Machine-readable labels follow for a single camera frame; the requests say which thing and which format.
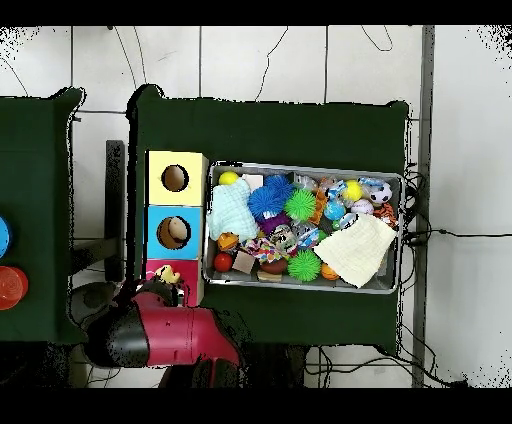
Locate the small blue spiky ball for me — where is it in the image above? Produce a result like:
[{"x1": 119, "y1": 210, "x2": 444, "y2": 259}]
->
[{"x1": 263, "y1": 173, "x2": 295, "y2": 199}]

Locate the red ball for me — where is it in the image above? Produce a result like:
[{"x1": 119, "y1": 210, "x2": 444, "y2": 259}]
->
[{"x1": 212, "y1": 251, "x2": 234, "y2": 272}]

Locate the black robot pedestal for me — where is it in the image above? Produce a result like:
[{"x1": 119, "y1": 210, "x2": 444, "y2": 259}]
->
[{"x1": 249, "y1": 343, "x2": 307, "y2": 388}]

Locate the black and white soccer ball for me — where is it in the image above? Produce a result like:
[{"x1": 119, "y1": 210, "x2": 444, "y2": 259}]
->
[{"x1": 368, "y1": 181, "x2": 394, "y2": 204}]

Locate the red plastic cup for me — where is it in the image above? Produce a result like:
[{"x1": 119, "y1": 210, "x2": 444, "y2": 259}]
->
[{"x1": 0, "y1": 265, "x2": 30, "y2": 311}]

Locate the large blue spiky ball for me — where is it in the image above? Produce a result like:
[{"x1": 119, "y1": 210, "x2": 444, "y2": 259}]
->
[{"x1": 247, "y1": 185, "x2": 287, "y2": 220}]

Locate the blue plastic cup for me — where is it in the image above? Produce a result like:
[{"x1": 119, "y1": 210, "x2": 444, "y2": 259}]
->
[{"x1": 0, "y1": 214, "x2": 12, "y2": 259}]

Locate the green spiky ball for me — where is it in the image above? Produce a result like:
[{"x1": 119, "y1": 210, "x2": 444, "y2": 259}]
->
[
  {"x1": 284, "y1": 188, "x2": 318, "y2": 221},
  {"x1": 286, "y1": 249, "x2": 322, "y2": 282}
]

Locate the mint waffle cloth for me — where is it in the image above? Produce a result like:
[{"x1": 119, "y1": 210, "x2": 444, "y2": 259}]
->
[{"x1": 206, "y1": 177, "x2": 260, "y2": 241}]

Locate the black upright panel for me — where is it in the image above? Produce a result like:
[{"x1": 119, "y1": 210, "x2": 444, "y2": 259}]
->
[{"x1": 104, "y1": 139, "x2": 126, "y2": 283}]

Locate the silver mesh bin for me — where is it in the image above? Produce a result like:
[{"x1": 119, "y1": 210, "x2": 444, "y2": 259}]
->
[{"x1": 201, "y1": 159, "x2": 406, "y2": 295}]

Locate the yellow plush toy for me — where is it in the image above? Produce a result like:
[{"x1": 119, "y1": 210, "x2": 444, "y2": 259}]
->
[{"x1": 154, "y1": 264, "x2": 182, "y2": 285}]

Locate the dark green table cloth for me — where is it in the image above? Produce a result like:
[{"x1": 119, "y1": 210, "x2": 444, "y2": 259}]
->
[
  {"x1": 125, "y1": 83, "x2": 410, "y2": 348},
  {"x1": 0, "y1": 87, "x2": 93, "y2": 345}
]

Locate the white baseball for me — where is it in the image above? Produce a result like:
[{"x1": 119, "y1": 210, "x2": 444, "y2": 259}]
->
[{"x1": 350, "y1": 198, "x2": 375, "y2": 216}]

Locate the grey metal rail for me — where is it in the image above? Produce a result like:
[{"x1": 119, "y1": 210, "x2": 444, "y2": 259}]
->
[{"x1": 410, "y1": 25, "x2": 437, "y2": 388}]

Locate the cream waffle cloth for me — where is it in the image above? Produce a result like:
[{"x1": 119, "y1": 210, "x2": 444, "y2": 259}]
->
[{"x1": 312, "y1": 213, "x2": 398, "y2": 289}]

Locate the dark grey rounded base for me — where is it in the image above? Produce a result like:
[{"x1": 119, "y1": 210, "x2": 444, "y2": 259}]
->
[{"x1": 67, "y1": 280, "x2": 121, "y2": 327}]

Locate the wooden box with three holes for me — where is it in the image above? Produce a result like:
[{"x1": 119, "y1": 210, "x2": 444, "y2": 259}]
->
[{"x1": 142, "y1": 149, "x2": 210, "y2": 308}]

